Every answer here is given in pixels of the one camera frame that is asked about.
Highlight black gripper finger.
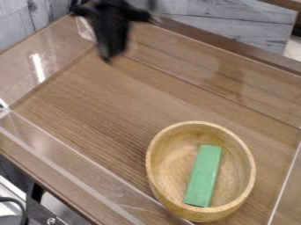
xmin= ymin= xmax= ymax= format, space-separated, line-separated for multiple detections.
xmin=95 ymin=35 xmax=129 ymax=63

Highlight brown wooden bowl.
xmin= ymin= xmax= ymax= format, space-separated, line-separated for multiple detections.
xmin=146 ymin=121 xmax=257 ymax=222

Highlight black cable under table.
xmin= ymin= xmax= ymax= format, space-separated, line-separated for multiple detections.
xmin=0 ymin=196 xmax=28 ymax=225

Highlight green rectangular block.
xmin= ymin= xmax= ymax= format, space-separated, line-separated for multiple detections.
xmin=184 ymin=145 xmax=222 ymax=207

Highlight clear acrylic corner bracket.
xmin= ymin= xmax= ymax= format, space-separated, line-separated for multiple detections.
xmin=75 ymin=17 xmax=97 ymax=42

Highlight clear acrylic tray walls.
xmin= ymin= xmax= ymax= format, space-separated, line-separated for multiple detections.
xmin=0 ymin=17 xmax=301 ymax=225

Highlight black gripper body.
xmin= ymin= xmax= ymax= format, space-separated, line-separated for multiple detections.
xmin=71 ymin=0 xmax=158 ymax=39

